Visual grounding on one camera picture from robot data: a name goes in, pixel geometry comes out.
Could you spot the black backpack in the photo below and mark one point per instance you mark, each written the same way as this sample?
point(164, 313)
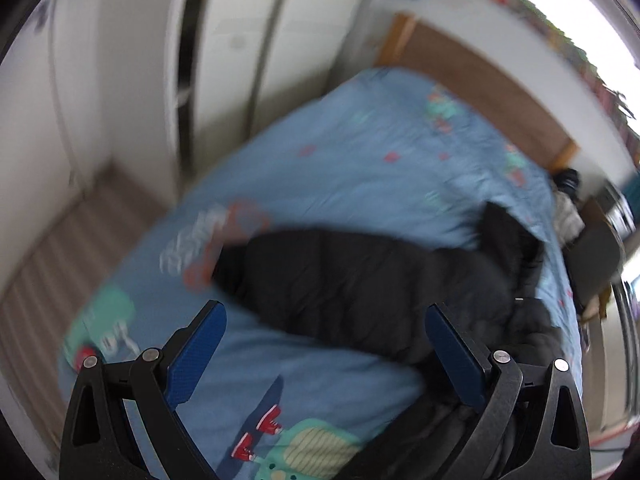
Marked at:
point(567, 180)

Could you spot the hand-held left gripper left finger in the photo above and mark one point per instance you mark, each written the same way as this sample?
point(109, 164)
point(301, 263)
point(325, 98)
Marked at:
point(195, 355)

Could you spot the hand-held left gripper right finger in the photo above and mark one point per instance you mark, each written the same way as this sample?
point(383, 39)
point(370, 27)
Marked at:
point(455, 355)

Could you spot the row of books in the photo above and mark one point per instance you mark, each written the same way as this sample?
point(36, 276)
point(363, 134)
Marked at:
point(605, 90)

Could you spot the white printer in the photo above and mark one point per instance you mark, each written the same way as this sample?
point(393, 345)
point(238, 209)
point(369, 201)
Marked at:
point(617, 210)

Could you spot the grey chair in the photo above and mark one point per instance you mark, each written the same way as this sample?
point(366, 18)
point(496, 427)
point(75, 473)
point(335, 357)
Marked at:
point(595, 255)

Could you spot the wooden headboard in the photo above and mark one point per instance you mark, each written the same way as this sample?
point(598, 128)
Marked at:
point(475, 75)

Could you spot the black puffer jacket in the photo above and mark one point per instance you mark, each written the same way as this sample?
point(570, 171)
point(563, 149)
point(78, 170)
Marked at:
point(350, 285)

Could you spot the white wardrobe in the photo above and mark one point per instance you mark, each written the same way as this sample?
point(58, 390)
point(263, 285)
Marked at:
point(230, 60)

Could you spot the blue printed duvet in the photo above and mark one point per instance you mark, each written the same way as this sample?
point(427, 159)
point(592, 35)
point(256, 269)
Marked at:
point(350, 160)

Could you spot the white door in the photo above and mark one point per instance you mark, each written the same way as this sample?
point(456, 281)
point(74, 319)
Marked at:
point(40, 110)

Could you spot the white cloth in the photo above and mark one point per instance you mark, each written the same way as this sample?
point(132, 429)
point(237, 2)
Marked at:
point(567, 217)

